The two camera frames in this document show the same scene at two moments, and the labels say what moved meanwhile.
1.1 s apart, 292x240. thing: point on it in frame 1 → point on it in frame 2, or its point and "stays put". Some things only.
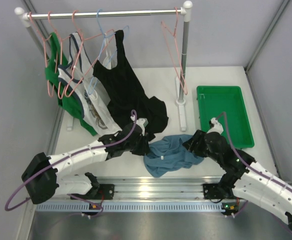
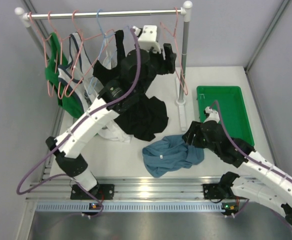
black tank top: (128, 99) stays put
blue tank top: (169, 153) stays put
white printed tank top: (79, 75) stays put
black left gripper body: (143, 144) → (164, 61)
